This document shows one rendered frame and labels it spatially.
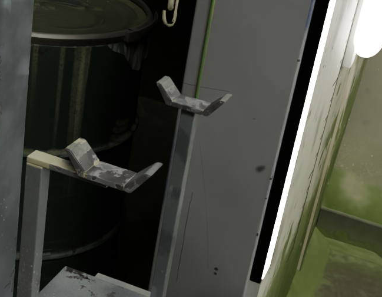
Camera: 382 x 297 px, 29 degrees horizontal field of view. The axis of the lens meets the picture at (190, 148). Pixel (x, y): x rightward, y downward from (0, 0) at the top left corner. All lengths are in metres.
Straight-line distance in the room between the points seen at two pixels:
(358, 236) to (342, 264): 0.14
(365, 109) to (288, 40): 1.62
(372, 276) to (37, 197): 2.03
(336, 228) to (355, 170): 0.22
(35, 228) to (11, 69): 0.17
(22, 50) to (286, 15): 0.49
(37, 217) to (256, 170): 0.60
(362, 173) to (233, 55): 1.58
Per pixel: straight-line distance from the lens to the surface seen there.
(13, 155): 0.81
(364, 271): 2.63
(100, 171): 0.63
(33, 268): 0.71
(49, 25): 1.79
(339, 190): 2.68
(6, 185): 0.81
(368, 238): 2.69
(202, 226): 1.30
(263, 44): 1.15
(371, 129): 2.72
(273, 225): 1.27
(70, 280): 1.02
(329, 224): 2.69
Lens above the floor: 1.39
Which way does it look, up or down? 25 degrees down
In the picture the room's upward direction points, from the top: 10 degrees clockwise
